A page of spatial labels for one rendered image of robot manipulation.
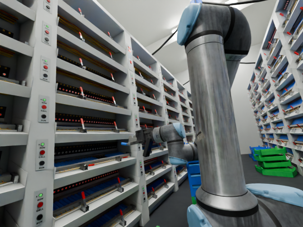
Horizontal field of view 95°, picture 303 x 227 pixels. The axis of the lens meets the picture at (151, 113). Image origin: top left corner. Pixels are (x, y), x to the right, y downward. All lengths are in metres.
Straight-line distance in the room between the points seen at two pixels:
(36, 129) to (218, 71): 0.72
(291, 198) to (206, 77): 0.38
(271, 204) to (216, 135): 0.24
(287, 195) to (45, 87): 0.95
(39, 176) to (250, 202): 0.72
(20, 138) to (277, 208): 0.86
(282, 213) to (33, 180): 0.81
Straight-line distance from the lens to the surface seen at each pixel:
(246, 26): 0.59
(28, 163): 0.74
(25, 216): 0.77
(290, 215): 0.55
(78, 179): 0.85
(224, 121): 0.40
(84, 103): 0.90
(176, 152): 0.73
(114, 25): 1.57
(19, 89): 0.78
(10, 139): 0.74
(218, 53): 0.46
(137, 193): 1.25
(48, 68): 0.86
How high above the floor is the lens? 0.59
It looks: 12 degrees up
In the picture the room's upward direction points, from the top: 7 degrees counter-clockwise
